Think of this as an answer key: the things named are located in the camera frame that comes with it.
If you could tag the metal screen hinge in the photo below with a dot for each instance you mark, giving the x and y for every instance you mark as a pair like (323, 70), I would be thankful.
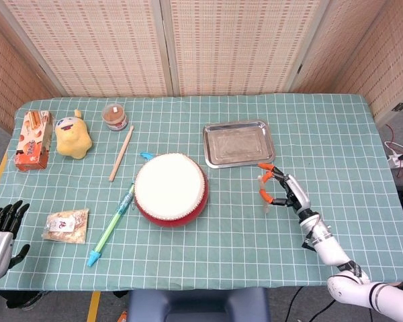
(399, 106)

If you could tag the yellow plush toy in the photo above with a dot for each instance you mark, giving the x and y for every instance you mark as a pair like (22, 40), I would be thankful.
(73, 141)

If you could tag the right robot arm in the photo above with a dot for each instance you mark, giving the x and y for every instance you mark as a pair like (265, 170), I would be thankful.
(332, 250)

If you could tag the bamboo folding screen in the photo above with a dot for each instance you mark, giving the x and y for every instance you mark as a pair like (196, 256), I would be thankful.
(104, 47)

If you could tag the white power strip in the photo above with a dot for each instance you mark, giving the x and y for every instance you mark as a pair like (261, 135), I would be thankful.
(399, 161)

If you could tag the blue padded seat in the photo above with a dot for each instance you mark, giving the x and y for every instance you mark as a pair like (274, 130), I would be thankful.
(198, 305)

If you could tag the green grid table mat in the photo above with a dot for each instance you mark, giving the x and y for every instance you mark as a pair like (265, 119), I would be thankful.
(221, 255)

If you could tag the clear jar brown contents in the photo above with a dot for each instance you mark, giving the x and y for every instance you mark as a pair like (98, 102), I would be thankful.
(115, 117)

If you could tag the silver metal tray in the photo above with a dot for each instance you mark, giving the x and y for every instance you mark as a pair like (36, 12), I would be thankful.
(238, 144)

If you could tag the small blue plastic piece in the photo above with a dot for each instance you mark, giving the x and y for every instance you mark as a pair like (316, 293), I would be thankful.
(146, 155)

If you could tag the orange biscuit box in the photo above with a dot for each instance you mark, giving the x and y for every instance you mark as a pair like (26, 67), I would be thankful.
(32, 144)

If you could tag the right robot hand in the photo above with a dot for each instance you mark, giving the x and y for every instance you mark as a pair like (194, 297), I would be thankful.
(299, 194)

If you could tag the red drum white skin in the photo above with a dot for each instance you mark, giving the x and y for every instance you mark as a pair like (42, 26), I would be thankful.
(169, 188)

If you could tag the clear snack packet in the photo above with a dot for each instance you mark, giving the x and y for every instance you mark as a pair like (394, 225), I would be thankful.
(65, 226)

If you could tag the green plastic tube toy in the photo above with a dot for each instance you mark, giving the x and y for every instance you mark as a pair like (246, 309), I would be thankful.
(109, 228)

